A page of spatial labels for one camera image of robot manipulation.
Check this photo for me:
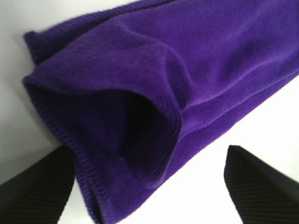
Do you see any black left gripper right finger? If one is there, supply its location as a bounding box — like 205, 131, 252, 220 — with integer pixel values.
224, 146, 299, 224

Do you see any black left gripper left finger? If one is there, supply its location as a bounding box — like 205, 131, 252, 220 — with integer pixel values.
0, 146, 75, 224

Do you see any purple microfibre towel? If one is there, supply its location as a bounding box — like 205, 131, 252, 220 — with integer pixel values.
23, 0, 299, 224

